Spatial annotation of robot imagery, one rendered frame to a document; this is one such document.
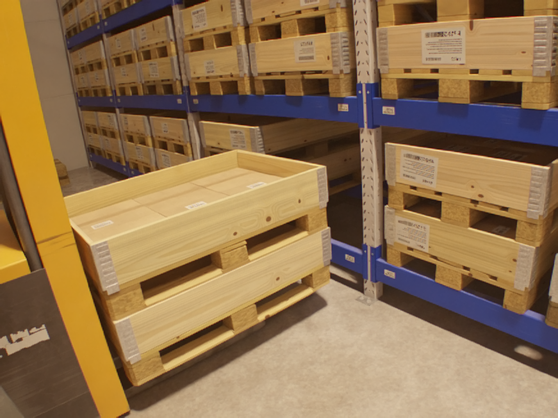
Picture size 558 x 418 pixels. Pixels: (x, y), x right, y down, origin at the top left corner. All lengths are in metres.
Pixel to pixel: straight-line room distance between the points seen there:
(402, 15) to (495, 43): 0.52
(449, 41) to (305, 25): 0.96
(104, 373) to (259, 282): 0.81
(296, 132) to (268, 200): 1.27
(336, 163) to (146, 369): 2.28
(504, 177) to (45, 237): 1.79
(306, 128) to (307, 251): 1.27
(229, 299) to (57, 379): 0.81
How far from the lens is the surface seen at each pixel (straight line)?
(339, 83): 2.33
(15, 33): 1.59
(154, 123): 4.53
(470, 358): 2.26
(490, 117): 1.90
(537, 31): 1.79
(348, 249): 2.60
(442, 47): 1.96
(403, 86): 2.16
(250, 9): 2.89
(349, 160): 3.63
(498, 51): 1.85
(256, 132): 2.96
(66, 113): 7.61
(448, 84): 1.96
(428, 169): 2.09
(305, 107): 2.55
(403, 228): 2.28
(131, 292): 1.76
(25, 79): 1.58
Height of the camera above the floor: 1.43
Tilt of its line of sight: 21 degrees down
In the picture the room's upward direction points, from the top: 6 degrees counter-clockwise
